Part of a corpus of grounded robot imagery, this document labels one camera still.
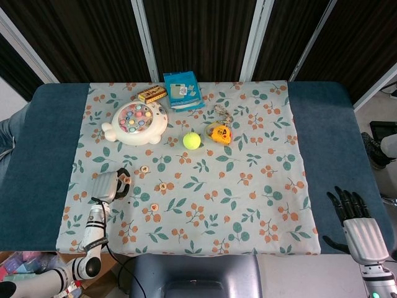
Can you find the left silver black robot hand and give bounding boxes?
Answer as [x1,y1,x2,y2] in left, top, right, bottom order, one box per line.
[91,168,132,203]

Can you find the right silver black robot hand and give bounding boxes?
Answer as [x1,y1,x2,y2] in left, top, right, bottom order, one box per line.
[322,186,390,265]

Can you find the white seal fishing toy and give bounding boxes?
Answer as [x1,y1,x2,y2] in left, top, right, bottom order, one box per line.
[101,101,169,146]

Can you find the black shoe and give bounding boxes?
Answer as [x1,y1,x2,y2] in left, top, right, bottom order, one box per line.
[361,132,388,170]

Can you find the light grey trouser leg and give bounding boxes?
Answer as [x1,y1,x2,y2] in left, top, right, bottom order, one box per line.
[380,134,397,159]

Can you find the yellow-green tennis ball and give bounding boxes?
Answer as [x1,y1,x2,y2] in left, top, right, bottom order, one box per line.
[182,132,202,151]

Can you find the small yellow brown box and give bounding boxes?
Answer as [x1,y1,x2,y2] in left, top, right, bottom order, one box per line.
[138,85,168,104]

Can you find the red white snack packet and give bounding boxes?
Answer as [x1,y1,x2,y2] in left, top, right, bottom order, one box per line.
[61,279,84,298]

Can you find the blue jeans leg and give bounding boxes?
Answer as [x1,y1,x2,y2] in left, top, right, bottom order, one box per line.
[0,104,30,184]

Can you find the floral printed tablecloth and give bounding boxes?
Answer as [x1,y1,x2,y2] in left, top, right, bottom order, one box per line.
[55,79,322,257]

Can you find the black flat box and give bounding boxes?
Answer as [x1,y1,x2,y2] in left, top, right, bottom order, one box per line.
[368,120,397,141]

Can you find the colourful patterned packet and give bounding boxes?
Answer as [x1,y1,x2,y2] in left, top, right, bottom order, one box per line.
[0,251,60,277]

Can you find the blue card box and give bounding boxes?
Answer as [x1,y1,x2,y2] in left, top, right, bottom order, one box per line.
[163,71,206,112]

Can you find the grey robot torso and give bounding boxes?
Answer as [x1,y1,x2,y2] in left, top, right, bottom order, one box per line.
[128,253,263,298]

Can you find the dark folding partition screen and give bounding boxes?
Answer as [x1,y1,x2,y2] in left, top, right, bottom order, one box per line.
[0,0,397,108]

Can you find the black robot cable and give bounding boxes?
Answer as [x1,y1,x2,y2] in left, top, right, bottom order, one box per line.
[92,196,146,298]

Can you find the yellow tape measure keychain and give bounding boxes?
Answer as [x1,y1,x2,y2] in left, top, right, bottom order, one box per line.
[203,104,234,146]

